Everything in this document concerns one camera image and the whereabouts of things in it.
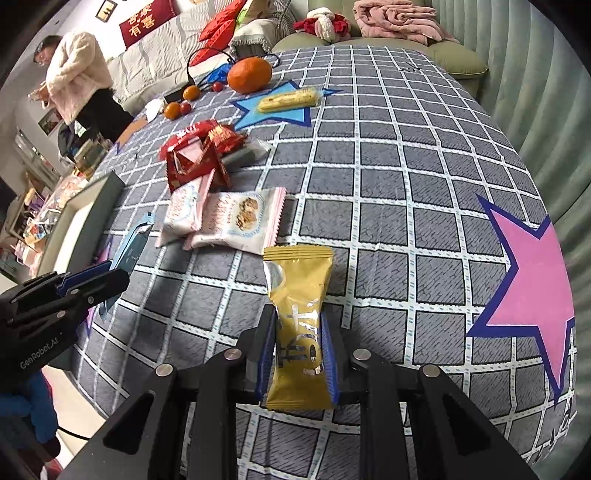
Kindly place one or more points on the yellow snack packet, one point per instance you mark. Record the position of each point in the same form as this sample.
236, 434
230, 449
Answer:
295, 295

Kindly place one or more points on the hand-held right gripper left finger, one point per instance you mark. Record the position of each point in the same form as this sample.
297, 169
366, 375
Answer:
264, 364

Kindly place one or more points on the pile of colourful packets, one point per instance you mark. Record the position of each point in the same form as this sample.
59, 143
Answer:
27, 221

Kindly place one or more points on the red gold snack packet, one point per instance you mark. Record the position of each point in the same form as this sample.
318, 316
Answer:
225, 136

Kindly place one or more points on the stack of books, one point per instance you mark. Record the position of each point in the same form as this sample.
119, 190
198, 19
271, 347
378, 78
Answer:
90, 157

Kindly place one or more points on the pink blanket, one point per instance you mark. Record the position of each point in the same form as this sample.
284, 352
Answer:
397, 18

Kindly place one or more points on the yellow wall picture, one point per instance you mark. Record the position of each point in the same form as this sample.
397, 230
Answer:
107, 9

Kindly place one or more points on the green sofa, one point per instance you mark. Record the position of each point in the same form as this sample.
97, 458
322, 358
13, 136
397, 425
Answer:
457, 60

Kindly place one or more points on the green pleated curtain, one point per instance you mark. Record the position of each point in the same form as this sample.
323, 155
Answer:
531, 92

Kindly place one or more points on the small white pink snack packet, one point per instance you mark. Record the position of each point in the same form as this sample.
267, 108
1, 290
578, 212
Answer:
182, 210

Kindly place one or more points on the light blue snack packet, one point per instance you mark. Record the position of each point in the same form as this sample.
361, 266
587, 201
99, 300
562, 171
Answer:
134, 244

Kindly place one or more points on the white tissue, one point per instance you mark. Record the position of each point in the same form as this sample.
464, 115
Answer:
152, 110

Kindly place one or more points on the blue plastic bag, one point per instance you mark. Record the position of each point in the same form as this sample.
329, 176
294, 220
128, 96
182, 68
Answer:
217, 74

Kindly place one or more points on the grey striped sofa cover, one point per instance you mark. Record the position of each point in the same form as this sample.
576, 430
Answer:
152, 64

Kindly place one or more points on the small wall picture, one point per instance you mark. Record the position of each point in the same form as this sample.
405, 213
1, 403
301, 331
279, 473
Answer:
48, 122

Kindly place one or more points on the dark red printed cushion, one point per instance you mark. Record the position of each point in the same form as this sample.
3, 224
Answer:
147, 21

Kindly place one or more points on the beige fringed cushion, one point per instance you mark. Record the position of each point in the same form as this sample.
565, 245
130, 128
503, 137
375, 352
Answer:
258, 32

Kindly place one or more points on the large orange mandarin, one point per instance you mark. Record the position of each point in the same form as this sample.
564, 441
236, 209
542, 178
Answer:
249, 74

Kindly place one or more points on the black power bank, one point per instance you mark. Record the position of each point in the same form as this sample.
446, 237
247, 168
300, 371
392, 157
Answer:
174, 96

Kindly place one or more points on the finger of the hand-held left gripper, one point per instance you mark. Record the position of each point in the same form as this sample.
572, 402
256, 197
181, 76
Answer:
85, 277
106, 282

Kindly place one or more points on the small orange kumquat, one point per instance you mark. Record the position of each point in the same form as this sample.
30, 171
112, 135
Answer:
190, 92
172, 110

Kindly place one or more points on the person's left hand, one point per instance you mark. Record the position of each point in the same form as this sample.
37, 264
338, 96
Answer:
25, 406

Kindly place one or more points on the dark bar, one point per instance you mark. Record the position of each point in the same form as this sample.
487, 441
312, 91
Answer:
251, 150

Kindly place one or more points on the red pillow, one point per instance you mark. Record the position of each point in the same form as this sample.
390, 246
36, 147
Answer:
221, 21

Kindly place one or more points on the red white plush toy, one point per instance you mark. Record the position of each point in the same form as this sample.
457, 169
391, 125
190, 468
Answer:
323, 23

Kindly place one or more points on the large white pink snack packet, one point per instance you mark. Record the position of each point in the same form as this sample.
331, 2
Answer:
235, 217

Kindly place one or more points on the grey storage box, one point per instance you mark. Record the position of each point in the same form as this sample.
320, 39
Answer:
92, 207

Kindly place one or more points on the yellow biscuit bar clear wrapper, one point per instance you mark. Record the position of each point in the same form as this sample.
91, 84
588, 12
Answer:
286, 99

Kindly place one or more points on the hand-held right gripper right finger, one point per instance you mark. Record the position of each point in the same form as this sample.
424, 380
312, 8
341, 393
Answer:
331, 360

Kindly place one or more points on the dark red snack packet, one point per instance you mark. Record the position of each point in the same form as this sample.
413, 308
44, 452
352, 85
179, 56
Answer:
194, 170

